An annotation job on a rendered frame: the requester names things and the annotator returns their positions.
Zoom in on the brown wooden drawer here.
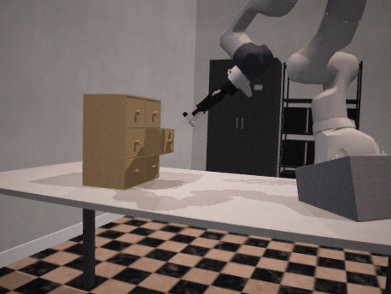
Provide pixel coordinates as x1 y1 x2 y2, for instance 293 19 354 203
144 154 159 181
145 101 160 126
144 128 174 155
125 156 143 188
125 128 144 157
126 97 145 126

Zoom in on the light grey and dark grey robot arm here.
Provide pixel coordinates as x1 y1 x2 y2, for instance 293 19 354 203
220 0 387 164

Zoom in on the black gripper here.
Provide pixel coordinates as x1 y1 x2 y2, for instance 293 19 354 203
184 76 237 122

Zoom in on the tan wooden chest of drawers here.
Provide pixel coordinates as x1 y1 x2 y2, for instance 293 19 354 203
83 94 161 190

